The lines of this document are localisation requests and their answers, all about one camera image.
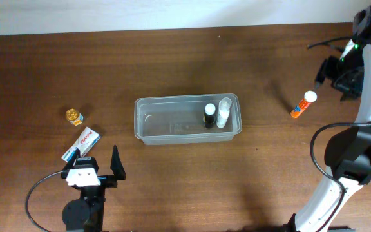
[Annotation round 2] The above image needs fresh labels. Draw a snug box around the dark bottle white cap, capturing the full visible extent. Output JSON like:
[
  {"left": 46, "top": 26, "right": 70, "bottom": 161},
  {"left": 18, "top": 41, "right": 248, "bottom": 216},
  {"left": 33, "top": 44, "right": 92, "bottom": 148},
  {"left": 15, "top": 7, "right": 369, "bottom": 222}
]
[{"left": 204, "top": 103, "right": 216, "bottom": 128}]

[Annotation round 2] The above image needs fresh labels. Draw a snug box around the orange tube white cap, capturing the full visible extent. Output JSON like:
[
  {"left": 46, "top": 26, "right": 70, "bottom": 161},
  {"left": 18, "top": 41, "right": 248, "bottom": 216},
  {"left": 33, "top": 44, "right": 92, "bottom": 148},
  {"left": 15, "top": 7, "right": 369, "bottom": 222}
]
[{"left": 290, "top": 90, "right": 318, "bottom": 119}]

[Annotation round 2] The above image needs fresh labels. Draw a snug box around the white spray bottle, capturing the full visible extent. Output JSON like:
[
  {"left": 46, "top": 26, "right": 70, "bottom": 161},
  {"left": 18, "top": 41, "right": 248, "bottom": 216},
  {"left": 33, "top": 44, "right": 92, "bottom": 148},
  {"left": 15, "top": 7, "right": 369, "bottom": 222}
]
[{"left": 216, "top": 97, "right": 232, "bottom": 128}]

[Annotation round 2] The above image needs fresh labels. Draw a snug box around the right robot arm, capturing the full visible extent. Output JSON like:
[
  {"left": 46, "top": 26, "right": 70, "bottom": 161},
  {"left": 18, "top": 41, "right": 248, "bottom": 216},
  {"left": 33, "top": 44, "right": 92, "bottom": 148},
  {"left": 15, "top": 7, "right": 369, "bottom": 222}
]
[{"left": 281, "top": 5, "right": 371, "bottom": 231}]

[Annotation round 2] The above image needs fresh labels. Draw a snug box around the small gold-lid jar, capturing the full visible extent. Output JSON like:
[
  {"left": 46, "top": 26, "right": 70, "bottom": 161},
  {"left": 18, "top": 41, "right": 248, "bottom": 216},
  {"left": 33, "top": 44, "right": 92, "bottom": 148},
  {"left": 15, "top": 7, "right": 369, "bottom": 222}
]
[{"left": 65, "top": 108, "right": 84, "bottom": 126}]

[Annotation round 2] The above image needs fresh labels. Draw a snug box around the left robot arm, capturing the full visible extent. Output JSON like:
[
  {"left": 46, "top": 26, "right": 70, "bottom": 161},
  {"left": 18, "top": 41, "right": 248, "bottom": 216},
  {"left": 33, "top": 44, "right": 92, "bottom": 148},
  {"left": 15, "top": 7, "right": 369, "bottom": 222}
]
[{"left": 61, "top": 146, "right": 126, "bottom": 231}]

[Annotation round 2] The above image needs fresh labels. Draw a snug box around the white Panadol medicine box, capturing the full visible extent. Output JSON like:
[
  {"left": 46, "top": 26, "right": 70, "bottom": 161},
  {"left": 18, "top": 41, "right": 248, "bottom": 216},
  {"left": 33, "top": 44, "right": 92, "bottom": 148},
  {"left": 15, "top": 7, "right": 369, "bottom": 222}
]
[{"left": 61, "top": 127, "right": 101, "bottom": 162}]

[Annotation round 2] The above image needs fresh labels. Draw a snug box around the clear plastic container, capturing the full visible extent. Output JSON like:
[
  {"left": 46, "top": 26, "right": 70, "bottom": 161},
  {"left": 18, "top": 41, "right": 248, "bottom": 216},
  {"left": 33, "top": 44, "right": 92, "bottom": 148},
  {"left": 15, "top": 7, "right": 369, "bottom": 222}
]
[{"left": 134, "top": 93, "right": 242, "bottom": 145}]

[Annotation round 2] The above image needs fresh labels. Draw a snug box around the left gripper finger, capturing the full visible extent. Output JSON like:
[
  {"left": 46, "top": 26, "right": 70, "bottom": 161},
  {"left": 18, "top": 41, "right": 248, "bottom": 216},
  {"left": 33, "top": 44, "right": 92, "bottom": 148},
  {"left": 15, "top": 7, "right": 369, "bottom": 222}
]
[
  {"left": 110, "top": 145, "right": 126, "bottom": 180},
  {"left": 63, "top": 148, "right": 81, "bottom": 170}
]

